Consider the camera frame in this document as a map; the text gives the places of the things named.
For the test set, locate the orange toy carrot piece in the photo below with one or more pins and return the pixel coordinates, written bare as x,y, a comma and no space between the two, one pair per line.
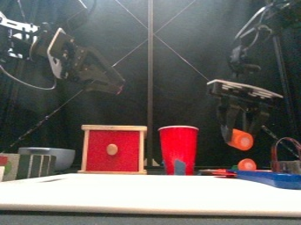
241,139

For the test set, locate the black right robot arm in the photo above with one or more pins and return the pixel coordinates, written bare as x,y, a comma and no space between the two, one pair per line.
258,32

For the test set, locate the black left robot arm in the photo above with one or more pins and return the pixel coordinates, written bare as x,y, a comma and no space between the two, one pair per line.
15,35

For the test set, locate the orange toy carrot slice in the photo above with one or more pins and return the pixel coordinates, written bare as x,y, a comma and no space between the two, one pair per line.
246,164

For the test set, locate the blue plate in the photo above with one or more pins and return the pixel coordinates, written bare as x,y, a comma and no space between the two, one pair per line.
270,178

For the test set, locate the red plastic cup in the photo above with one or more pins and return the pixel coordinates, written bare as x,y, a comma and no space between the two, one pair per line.
178,150

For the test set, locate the red toy knife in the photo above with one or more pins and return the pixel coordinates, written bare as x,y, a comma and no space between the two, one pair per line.
217,172

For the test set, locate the red wooden drawer box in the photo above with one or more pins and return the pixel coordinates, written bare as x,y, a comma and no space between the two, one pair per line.
112,149

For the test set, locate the grey bowl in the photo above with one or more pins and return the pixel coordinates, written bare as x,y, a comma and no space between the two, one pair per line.
55,156

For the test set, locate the white cutting board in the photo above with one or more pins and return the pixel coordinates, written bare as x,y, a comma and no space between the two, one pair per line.
148,193

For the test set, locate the grey slotted toy block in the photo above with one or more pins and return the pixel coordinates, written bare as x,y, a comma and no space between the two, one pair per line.
27,166

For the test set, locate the metal frame pole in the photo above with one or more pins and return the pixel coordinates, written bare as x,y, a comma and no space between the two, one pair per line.
150,82

